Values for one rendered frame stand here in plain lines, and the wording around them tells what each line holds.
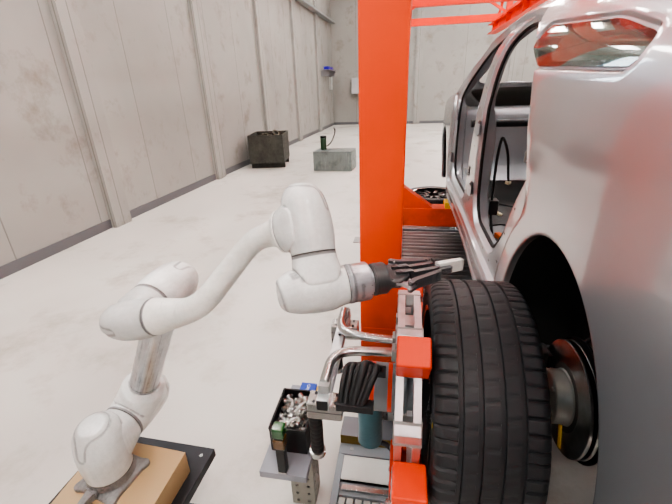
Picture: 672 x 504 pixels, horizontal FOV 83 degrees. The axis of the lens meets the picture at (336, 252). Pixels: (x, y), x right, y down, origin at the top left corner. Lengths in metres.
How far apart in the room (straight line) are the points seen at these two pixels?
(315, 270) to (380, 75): 0.76
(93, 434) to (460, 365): 1.18
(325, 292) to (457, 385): 0.34
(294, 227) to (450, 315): 0.43
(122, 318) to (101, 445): 0.57
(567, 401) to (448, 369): 0.44
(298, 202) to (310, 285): 0.18
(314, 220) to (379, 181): 0.61
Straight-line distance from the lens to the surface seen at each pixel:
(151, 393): 1.64
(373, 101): 1.36
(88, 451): 1.59
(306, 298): 0.80
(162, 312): 1.06
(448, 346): 0.92
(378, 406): 1.18
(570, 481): 2.28
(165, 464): 1.75
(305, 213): 0.82
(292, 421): 1.53
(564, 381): 1.26
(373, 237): 1.46
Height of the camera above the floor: 1.68
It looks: 23 degrees down
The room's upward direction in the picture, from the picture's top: 2 degrees counter-clockwise
